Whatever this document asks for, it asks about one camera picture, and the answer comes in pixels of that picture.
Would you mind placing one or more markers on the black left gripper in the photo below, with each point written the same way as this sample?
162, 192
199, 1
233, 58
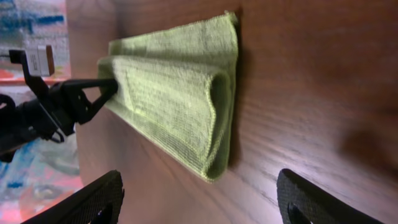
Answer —
52, 114

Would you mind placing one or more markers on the light green microfiber cloth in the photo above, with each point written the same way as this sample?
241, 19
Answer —
176, 87

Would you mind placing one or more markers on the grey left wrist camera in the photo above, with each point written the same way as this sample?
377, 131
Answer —
40, 61

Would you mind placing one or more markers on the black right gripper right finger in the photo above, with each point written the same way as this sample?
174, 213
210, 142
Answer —
301, 201

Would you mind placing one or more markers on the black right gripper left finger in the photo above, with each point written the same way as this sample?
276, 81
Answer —
98, 202

